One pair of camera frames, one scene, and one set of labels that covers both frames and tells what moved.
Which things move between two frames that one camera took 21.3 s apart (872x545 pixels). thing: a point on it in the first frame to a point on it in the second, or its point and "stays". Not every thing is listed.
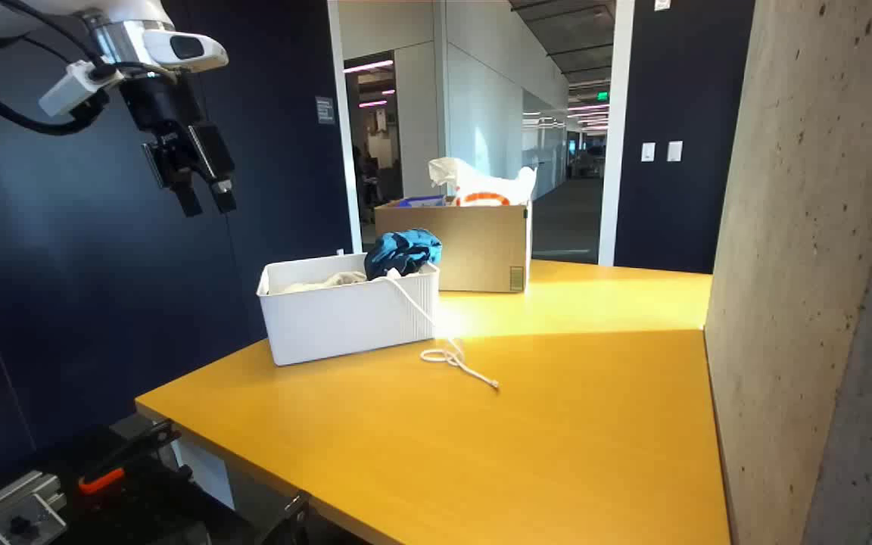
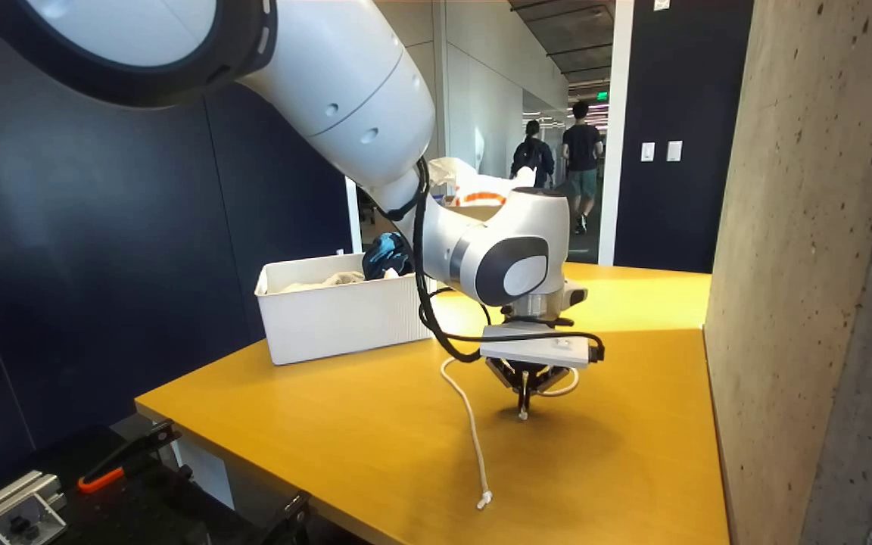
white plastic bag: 466,178 stays
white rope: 442,354 to 475,430
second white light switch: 675,149 stays
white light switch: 645,149 stays
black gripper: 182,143 to 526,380
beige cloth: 338,279 stays
